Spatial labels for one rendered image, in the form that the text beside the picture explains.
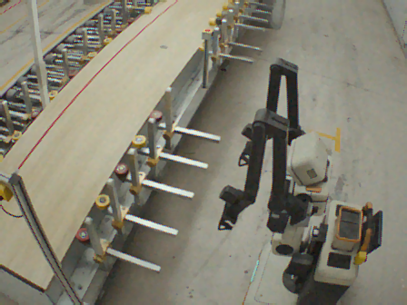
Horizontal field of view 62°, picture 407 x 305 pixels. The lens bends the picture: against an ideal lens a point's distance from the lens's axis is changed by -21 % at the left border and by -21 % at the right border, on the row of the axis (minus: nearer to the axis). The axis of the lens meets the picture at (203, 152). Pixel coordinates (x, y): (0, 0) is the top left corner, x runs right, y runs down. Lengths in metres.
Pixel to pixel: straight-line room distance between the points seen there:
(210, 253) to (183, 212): 0.44
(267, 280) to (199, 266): 0.59
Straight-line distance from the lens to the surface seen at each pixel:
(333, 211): 2.30
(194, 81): 3.43
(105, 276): 2.08
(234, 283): 2.85
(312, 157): 1.70
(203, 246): 3.01
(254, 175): 1.61
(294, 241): 2.11
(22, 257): 2.02
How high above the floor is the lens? 2.50
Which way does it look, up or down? 43 degrees down
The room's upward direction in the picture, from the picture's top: 3 degrees clockwise
